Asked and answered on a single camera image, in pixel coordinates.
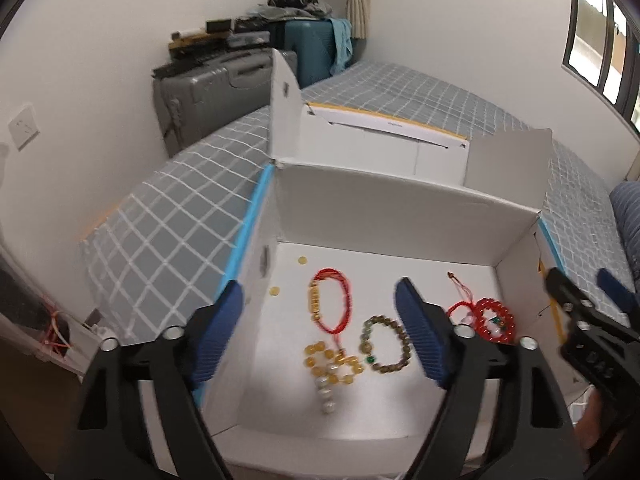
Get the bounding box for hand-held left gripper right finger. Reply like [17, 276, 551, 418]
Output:
[394, 276, 586, 480]

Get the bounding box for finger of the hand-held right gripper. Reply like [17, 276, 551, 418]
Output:
[597, 267, 640, 318]
[545, 267, 596, 323]

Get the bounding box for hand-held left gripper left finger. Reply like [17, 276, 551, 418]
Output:
[54, 280, 246, 480]

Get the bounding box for red cord white bead pendant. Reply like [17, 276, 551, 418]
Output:
[446, 271, 476, 328]

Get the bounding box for red bead bracelet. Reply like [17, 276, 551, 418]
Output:
[470, 297, 517, 345]

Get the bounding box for yellow bead bracelet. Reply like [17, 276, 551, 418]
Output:
[304, 341, 366, 386]

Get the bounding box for pale pink bead bracelet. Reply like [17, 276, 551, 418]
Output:
[315, 370, 341, 416]

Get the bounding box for white cardboard box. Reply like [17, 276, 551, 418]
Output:
[192, 49, 596, 480]

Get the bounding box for person's right hand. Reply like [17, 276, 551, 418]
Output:
[574, 390, 617, 461]

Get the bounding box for rolled blue striped quilt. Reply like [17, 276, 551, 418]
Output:
[609, 180, 640, 281]

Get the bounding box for bed with grey checked sheet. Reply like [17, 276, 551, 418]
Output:
[79, 60, 640, 356]

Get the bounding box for dark blurred object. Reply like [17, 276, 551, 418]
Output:
[0, 255, 56, 356]

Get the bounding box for grey suitcase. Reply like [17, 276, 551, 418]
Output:
[152, 50, 298, 158]

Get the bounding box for dark framed window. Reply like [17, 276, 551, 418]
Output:
[561, 0, 640, 136]

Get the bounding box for stack of black boxes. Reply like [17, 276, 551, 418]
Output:
[167, 17, 271, 68]

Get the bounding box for blue suitcase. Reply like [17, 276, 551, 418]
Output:
[267, 19, 353, 88]

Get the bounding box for teal cloth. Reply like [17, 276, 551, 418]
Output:
[327, 17, 355, 76]

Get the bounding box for pile of dark clothes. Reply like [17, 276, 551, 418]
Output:
[252, 0, 333, 23]

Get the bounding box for green bead bracelet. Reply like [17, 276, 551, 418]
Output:
[360, 315, 413, 373]

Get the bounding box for red cord bracelet gold tube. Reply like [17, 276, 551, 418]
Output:
[306, 268, 352, 335]

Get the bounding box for tangled red white cables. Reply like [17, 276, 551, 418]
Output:
[42, 305, 76, 356]

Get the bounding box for white wall socket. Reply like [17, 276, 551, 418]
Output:
[7, 105, 40, 151]

